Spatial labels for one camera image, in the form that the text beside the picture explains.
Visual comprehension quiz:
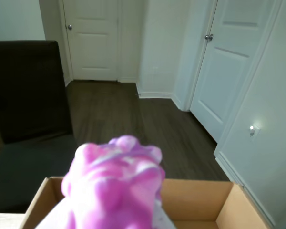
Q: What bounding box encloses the silver closet door pull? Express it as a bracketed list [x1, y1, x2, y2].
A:
[249, 123, 262, 138]

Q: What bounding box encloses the white panel door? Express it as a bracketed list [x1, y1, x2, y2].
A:
[189, 0, 281, 144]
[61, 0, 119, 82]

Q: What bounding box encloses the brown cardboard box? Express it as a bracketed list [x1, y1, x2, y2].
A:
[18, 176, 275, 229]

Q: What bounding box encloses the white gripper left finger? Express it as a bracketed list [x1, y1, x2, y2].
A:
[37, 198, 72, 229]

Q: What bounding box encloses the pink purple knobbly ball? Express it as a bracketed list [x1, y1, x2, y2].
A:
[61, 135, 166, 229]

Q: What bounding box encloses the white plain closet door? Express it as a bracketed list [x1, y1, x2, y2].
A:
[214, 0, 286, 229]

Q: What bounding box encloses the black sofa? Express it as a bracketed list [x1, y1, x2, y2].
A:
[0, 40, 78, 214]

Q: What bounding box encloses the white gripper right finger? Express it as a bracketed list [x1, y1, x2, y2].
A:
[153, 200, 178, 229]

